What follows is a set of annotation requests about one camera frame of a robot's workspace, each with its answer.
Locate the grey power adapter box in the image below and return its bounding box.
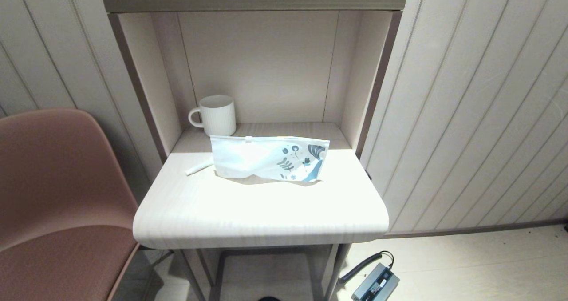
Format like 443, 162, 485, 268
351, 263, 400, 301

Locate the black corrugated floor cable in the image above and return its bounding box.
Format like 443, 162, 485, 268
339, 251, 394, 285

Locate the small white stick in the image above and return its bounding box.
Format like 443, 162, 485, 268
185, 159, 215, 176

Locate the white ribbed ceramic mug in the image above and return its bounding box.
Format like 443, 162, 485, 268
188, 95, 237, 138

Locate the pink upholstered chair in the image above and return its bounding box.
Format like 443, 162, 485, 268
0, 108, 141, 301

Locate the white floral zip pouch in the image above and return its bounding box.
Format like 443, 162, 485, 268
209, 135, 331, 183

